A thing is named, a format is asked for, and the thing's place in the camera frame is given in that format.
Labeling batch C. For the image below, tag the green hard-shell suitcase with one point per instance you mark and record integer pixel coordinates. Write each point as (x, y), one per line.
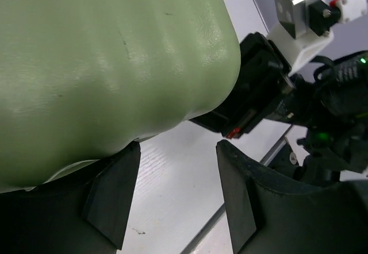
(81, 79)

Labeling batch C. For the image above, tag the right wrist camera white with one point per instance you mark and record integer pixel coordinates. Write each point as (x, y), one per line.
(304, 27)

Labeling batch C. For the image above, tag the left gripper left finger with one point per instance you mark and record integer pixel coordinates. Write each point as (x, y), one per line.
(84, 212)

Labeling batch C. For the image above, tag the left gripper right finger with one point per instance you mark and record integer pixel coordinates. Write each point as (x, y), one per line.
(294, 217)

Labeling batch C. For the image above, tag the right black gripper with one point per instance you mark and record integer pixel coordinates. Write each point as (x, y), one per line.
(265, 89)

